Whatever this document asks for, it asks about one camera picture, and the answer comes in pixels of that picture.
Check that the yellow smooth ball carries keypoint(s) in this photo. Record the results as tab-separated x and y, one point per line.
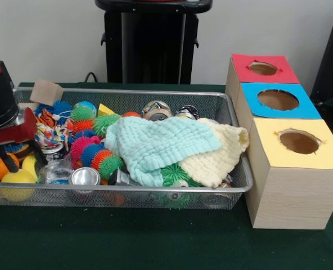
17	181

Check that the dark green tablecloth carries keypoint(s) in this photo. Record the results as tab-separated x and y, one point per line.
155	239

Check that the black upright panel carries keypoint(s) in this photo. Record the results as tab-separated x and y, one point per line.
332	56

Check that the mint green waffle cloth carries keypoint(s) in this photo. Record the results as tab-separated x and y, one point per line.
161	140

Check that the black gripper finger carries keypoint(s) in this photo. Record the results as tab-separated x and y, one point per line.
7	160
38	153

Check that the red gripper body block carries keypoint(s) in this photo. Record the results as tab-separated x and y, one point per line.
14	135

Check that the cream yellow waffle cloth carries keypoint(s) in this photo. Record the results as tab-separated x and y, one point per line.
211	166

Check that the multicolour spiky caterpillar toy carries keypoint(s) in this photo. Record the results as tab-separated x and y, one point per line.
90	152

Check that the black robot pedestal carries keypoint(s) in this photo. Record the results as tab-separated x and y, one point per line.
149	50

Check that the wooden box with three holes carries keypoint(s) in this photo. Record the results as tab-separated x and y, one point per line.
296	197

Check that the plain wooden cube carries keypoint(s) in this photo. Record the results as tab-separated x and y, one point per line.
47	91

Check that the orange black striped tiger toy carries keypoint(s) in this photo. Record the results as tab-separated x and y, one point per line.
47	118

